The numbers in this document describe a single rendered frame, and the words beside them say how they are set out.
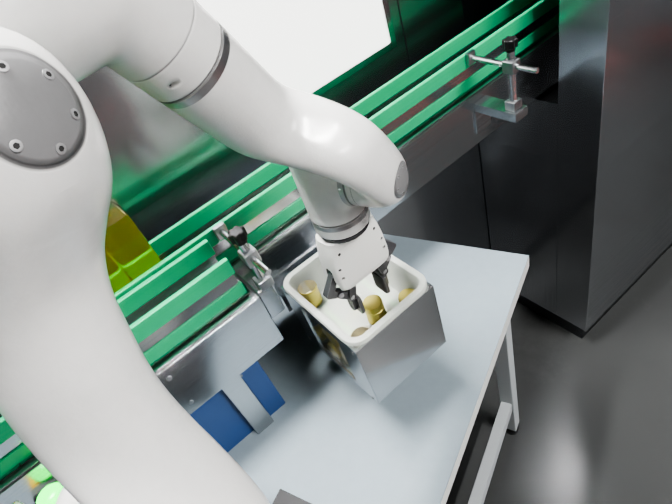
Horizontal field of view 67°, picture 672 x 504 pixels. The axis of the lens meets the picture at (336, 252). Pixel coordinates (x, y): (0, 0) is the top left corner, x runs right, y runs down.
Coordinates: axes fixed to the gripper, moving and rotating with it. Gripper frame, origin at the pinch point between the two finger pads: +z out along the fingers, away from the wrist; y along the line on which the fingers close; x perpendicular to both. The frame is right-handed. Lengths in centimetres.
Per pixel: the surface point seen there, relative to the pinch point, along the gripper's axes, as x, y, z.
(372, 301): 0.1, 0.0, 2.5
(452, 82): -23, -46, -8
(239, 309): -11.4, 18.0, -3.8
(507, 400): -3, -31, 80
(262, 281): -10.4, 12.5, -6.6
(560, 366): -7, -61, 101
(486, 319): 3.6, -21.3, 26.0
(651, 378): 15, -75, 101
